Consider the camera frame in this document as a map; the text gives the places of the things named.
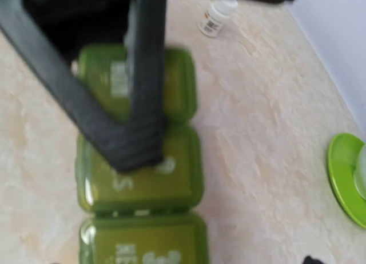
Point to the green pill organizer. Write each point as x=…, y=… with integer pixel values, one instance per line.
x=141, y=193

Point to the green plate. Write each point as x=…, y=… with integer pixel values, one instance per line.
x=342, y=155

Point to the small white pill bottle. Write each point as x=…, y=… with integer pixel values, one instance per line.
x=213, y=19

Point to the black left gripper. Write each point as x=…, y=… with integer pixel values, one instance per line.
x=50, y=34

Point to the red patterned white bowl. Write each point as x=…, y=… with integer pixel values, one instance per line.
x=359, y=173

